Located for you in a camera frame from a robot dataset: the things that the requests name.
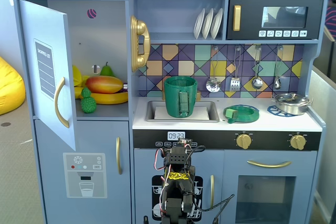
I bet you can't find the blue cabinet door with list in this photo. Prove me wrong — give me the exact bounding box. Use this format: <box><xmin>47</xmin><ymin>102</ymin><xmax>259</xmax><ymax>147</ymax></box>
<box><xmin>18</xmin><ymin>0</ymin><xmax>77</xmax><ymax>152</ymax></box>

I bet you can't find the blue dishwasher door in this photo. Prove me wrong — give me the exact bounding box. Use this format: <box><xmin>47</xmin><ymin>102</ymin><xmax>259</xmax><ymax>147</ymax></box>
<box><xmin>133</xmin><ymin>148</ymin><xmax>225</xmax><ymax>224</ymax></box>

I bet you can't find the blue fridge door with dispenser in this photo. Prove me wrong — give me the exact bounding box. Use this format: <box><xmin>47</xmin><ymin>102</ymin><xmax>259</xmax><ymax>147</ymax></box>
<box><xmin>34</xmin><ymin>119</ymin><xmax>132</xmax><ymax>224</ymax></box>

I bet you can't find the blue oven door with window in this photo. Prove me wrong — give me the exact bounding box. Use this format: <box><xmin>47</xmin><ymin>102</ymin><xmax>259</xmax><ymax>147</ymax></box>
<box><xmin>223</xmin><ymin>150</ymin><xmax>318</xmax><ymax>224</ymax></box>

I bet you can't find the black toy microwave door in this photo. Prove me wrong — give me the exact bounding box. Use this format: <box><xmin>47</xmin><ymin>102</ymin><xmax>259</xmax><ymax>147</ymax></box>
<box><xmin>226</xmin><ymin>0</ymin><xmax>324</xmax><ymax>40</ymax></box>

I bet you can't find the green printed cup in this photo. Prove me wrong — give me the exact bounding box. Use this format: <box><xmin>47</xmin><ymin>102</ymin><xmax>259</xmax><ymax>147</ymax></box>
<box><xmin>164</xmin><ymin>76</ymin><xmax>198</xmax><ymax>118</ymax></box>

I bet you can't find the grey toy sink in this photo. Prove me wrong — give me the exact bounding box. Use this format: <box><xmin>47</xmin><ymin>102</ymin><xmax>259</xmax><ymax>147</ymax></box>
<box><xmin>145</xmin><ymin>100</ymin><xmax>220</xmax><ymax>123</ymax></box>

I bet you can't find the digital clock display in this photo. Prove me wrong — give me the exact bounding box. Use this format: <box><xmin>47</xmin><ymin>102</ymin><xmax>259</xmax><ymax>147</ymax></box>
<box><xmin>167</xmin><ymin>131</ymin><xmax>186</xmax><ymax>141</ymax></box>

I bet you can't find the steel slotted skimmer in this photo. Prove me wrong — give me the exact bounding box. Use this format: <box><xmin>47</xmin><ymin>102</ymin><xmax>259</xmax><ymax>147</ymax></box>
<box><xmin>206</xmin><ymin>47</ymin><xmax>222</xmax><ymax>93</ymax></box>

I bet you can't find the yellow toy banana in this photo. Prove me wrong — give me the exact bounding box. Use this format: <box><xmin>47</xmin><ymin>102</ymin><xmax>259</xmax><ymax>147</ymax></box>
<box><xmin>89</xmin><ymin>91</ymin><xmax>129</xmax><ymax>105</ymax></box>

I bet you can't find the red yellow toy mango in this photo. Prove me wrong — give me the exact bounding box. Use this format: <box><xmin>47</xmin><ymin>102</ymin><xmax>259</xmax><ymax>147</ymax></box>
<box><xmin>86</xmin><ymin>76</ymin><xmax>124</xmax><ymax>94</ymax></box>

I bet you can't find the green toy pear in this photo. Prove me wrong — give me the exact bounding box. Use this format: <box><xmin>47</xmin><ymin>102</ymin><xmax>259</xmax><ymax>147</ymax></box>
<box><xmin>99</xmin><ymin>62</ymin><xmax>116</xmax><ymax>77</ymax></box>

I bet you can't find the steel slotted spatula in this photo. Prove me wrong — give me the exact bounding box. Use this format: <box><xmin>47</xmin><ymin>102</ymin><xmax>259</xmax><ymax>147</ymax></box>
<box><xmin>230</xmin><ymin>46</ymin><xmax>242</xmax><ymax>92</ymax></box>

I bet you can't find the gold toy telephone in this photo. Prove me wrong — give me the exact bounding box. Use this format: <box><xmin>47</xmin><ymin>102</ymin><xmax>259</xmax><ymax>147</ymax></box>
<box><xmin>130</xmin><ymin>15</ymin><xmax>151</xmax><ymax>73</ymax></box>

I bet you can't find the green toy pineapple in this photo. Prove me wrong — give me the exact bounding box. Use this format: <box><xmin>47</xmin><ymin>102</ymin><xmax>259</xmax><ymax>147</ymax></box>
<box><xmin>80</xmin><ymin>87</ymin><xmax>97</xmax><ymax>114</ymax></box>

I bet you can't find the green printed round lid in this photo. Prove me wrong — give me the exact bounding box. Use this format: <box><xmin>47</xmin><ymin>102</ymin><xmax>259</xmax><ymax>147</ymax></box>
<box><xmin>223</xmin><ymin>105</ymin><xmax>260</xmax><ymax>124</ymax></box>

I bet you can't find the white toy plate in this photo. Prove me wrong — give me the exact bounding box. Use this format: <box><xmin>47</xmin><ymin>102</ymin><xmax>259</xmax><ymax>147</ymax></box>
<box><xmin>202</xmin><ymin>8</ymin><xmax>215</xmax><ymax>40</ymax></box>
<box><xmin>211</xmin><ymin>8</ymin><xmax>224</xmax><ymax>40</ymax></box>
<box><xmin>193</xmin><ymin>8</ymin><xmax>206</xmax><ymax>40</ymax></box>

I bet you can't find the gold stove knob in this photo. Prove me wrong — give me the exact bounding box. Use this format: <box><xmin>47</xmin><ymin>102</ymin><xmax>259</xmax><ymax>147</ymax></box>
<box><xmin>289</xmin><ymin>134</ymin><xmax>307</xmax><ymax>151</ymax></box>
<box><xmin>235</xmin><ymin>133</ymin><xmax>252</xmax><ymax>150</ymax></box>

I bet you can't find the steel ladle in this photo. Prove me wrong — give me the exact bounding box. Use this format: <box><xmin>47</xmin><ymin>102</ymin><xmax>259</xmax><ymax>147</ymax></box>
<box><xmin>251</xmin><ymin>46</ymin><xmax>264</xmax><ymax>90</ymax></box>

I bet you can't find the yellow toy fruit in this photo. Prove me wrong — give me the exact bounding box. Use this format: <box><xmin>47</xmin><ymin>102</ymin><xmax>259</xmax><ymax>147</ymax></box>
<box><xmin>72</xmin><ymin>65</ymin><xmax>90</xmax><ymax>100</ymax></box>

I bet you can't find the blue round trivet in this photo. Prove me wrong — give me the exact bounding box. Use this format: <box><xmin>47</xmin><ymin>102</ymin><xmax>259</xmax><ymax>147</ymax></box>
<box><xmin>267</xmin><ymin>105</ymin><xmax>296</xmax><ymax>118</ymax></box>

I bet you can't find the steel spoon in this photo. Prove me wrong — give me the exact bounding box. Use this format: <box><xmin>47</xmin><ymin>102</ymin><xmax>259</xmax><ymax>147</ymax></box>
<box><xmin>273</xmin><ymin>46</ymin><xmax>284</xmax><ymax>90</ymax></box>

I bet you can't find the grey ice dispenser sticker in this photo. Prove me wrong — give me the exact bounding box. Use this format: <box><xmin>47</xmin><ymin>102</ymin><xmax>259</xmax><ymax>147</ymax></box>
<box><xmin>62</xmin><ymin>152</ymin><xmax>108</xmax><ymax>199</ymax></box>

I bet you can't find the steel toy pot with lid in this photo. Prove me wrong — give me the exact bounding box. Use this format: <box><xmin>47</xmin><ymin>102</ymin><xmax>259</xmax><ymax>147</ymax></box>
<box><xmin>271</xmin><ymin>92</ymin><xmax>314</xmax><ymax>116</ymax></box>

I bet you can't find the yellow beanbag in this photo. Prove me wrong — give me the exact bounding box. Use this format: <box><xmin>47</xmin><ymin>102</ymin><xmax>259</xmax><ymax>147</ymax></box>
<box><xmin>0</xmin><ymin>56</ymin><xmax>26</xmax><ymax>116</ymax></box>

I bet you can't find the red white servo cable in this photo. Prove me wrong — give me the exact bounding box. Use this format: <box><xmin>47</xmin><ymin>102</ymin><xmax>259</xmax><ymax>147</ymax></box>
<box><xmin>153</xmin><ymin>147</ymin><xmax>172</xmax><ymax>214</ymax></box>

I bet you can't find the straight gold fridge door handle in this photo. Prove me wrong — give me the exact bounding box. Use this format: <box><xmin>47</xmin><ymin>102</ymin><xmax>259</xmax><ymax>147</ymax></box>
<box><xmin>115</xmin><ymin>136</ymin><xmax>123</xmax><ymax>175</ymax></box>

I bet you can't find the gold dishwasher door handle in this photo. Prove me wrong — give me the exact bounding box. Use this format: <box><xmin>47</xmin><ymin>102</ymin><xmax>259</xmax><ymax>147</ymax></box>
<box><xmin>209</xmin><ymin>174</ymin><xmax>215</xmax><ymax>209</ymax></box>

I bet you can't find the gold microwave handle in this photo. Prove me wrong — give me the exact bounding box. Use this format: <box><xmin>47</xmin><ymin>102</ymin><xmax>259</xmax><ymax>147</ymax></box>
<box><xmin>233</xmin><ymin>5</ymin><xmax>242</xmax><ymax>32</ymax></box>

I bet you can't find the curved gold cabinet door handle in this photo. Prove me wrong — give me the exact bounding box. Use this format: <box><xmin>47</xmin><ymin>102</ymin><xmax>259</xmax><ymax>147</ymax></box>
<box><xmin>54</xmin><ymin>77</ymin><xmax>70</xmax><ymax>129</ymax></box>

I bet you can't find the black cable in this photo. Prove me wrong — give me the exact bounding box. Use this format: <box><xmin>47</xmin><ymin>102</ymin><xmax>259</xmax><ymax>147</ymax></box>
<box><xmin>191</xmin><ymin>194</ymin><xmax>236</xmax><ymax>224</ymax></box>

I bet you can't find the gold oven door handle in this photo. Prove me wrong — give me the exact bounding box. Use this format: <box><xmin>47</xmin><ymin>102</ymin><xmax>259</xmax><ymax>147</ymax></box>
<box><xmin>247</xmin><ymin>159</ymin><xmax>292</xmax><ymax>169</ymax></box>

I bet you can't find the grey partition wall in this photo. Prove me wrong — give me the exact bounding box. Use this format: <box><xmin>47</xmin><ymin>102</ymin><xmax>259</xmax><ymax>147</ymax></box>
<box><xmin>309</xmin><ymin>24</ymin><xmax>336</xmax><ymax>224</ymax></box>

